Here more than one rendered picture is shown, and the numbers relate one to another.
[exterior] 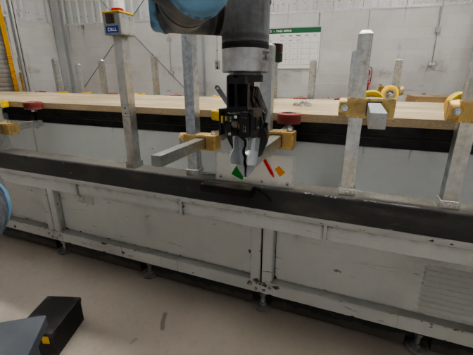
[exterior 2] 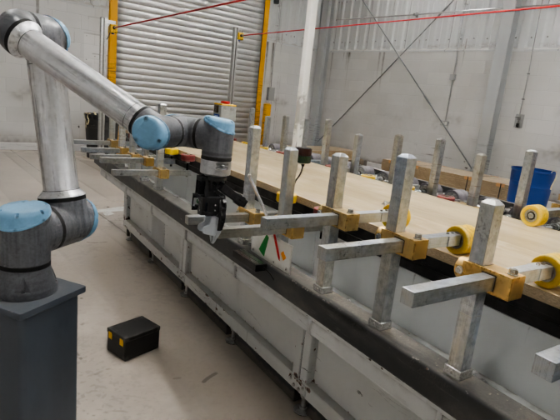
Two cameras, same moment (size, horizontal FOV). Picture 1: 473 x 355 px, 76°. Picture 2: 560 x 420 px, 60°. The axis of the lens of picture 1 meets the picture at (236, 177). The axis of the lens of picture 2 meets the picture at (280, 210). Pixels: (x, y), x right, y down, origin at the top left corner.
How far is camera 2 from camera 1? 110 cm
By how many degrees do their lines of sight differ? 33
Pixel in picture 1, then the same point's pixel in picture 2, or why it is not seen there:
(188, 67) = (249, 154)
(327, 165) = (355, 269)
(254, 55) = (209, 165)
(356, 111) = not seen: hidden behind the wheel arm
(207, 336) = (231, 404)
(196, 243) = (265, 319)
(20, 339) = (68, 289)
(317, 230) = (306, 322)
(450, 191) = (376, 310)
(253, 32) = (210, 152)
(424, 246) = (367, 365)
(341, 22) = not seen: outside the picture
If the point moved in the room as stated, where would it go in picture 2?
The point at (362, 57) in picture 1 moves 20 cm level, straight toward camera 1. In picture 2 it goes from (332, 174) to (276, 174)
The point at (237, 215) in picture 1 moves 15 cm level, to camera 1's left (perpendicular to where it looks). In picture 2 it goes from (263, 289) to (233, 277)
